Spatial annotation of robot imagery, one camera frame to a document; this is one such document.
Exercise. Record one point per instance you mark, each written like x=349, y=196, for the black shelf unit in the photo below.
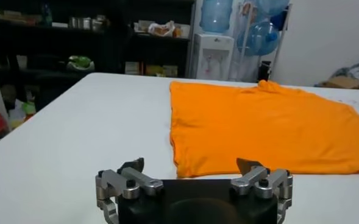
x=115, y=45

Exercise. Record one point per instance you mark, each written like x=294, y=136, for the white plastic food bag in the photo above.
x=161, y=29

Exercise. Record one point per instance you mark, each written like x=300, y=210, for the upright blue water jug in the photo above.
x=215, y=15

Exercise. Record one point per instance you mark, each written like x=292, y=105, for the orange t-shirt with white print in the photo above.
x=258, y=128

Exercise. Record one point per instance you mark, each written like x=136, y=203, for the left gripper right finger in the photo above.
x=273, y=179

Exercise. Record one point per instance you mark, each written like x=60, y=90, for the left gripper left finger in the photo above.
x=118, y=179

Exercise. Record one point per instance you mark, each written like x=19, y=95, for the large white table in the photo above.
x=60, y=137

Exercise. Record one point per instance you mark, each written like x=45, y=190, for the bowl of green fruit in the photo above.
x=80, y=62

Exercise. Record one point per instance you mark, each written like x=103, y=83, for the white water dispenser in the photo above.
x=211, y=54

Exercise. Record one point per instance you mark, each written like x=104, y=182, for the white metal jug rack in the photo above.
x=284, y=27

